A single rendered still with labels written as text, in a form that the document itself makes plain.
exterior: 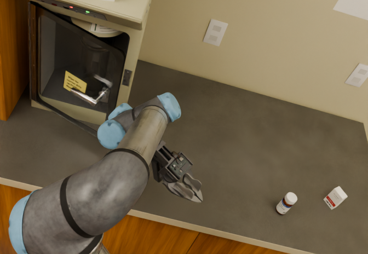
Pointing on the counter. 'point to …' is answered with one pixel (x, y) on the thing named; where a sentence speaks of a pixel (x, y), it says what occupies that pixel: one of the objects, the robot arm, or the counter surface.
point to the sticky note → (72, 81)
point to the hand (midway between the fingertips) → (197, 198)
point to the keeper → (126, 77)
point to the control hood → (120, 2)
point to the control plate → (68, 6)
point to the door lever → (88, 96)
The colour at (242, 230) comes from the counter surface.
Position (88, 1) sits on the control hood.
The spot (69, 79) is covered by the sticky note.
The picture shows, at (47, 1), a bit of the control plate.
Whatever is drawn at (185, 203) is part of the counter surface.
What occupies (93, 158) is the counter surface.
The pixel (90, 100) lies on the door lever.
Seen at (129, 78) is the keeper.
